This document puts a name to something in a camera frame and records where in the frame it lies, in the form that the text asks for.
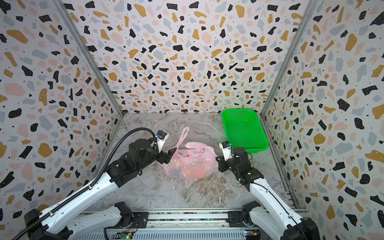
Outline pink plastic bag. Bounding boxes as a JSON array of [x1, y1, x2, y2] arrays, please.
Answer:
[[164, 127, 219, 180]]

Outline green plastic basket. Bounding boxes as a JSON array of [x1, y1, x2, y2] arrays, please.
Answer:
[[222, 109, 269, 154]]

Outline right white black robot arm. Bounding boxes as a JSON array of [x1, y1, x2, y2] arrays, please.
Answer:
[[216, 141, 320, 240]]

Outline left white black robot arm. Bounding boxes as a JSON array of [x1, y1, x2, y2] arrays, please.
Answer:
[[25, 138, 177, 240]]

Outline small circuit board right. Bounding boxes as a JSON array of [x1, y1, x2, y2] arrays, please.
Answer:
[[244, 229, 261, 240]]

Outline small circuit board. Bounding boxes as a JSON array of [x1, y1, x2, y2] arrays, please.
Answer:
[[244, 229, 261, 240], [115, 231, 135, 240]]

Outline small circuit board left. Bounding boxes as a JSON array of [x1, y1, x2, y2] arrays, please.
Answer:
[[115, 231, 135, 240]]

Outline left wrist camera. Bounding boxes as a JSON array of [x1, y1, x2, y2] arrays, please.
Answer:
[[156, 130, 169, 153]]

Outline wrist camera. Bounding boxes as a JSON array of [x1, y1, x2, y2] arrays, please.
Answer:
[[219, 141, 233, 161], [156, 130, 169, 153]]

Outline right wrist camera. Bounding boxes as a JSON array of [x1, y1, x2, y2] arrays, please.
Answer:
[[219, 141, 233, 161]]

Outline left black corrugated cable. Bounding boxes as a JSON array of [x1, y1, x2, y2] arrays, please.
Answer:
[[11, 127, 158, 240]]

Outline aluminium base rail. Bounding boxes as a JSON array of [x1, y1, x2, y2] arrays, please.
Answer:
[[74, 209, 272, 240]]

